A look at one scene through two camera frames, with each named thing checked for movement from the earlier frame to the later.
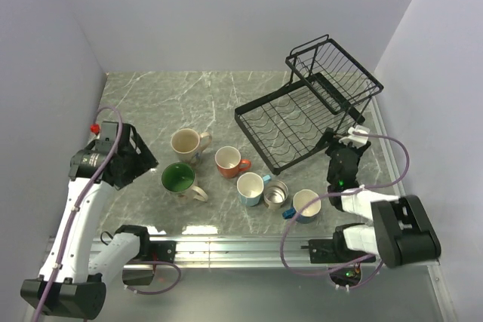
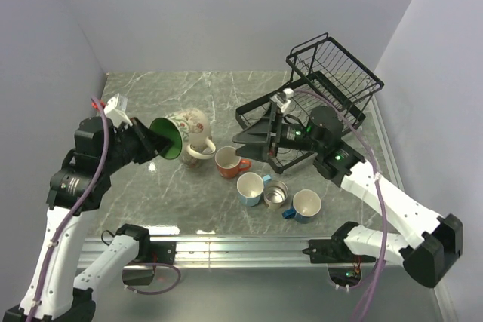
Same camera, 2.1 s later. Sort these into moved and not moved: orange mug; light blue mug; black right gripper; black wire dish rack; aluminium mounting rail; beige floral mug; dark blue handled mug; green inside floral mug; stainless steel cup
Moved: green inside floral mug; beige floral mug; black right gripper
Not moved: stainless steel cup; black wire dish rack; dark blue handled mug; light blue mug; orange mug; aluminium mounting rail
